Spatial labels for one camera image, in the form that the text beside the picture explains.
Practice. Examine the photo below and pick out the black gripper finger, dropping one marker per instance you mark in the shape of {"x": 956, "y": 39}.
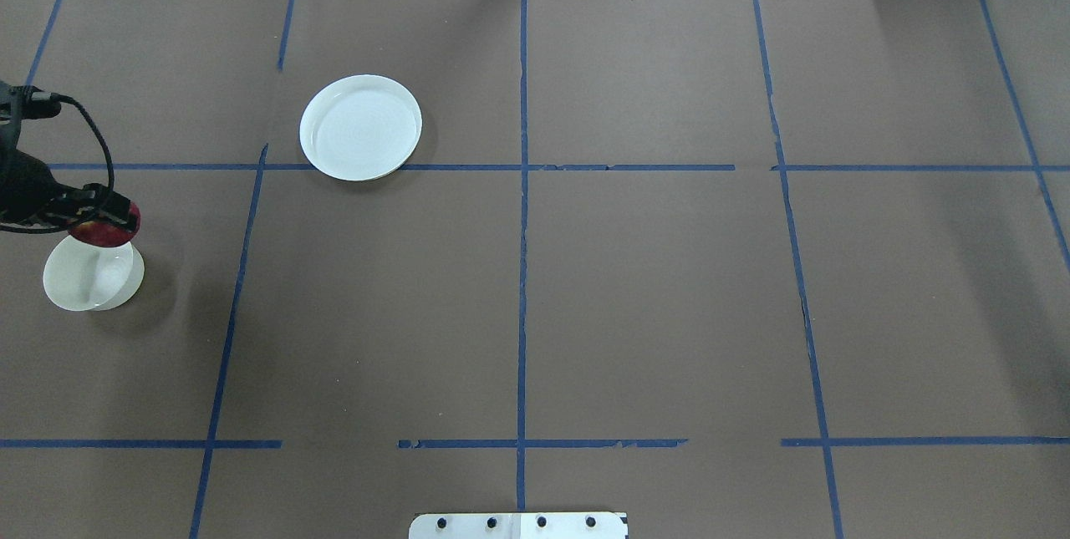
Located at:
{"x": 115, "y": 218}
{"x": 89, "y": 196}

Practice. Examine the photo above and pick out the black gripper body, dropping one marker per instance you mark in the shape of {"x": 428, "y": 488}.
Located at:
{"x": 22, "y": 186}

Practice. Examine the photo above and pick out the red yellow apple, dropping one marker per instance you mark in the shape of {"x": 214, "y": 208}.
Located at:
{"x": 104, "y": 232}

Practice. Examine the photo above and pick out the white bowl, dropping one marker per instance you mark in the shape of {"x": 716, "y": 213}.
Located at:
{"x": 78, "y": 277}

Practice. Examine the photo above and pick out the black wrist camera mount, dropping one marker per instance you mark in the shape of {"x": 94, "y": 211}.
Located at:
{"x": 27, "y": 102}

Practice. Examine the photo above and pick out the white pedestal base plate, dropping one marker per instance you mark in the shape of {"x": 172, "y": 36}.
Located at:
{"x": 560, "y": 524}

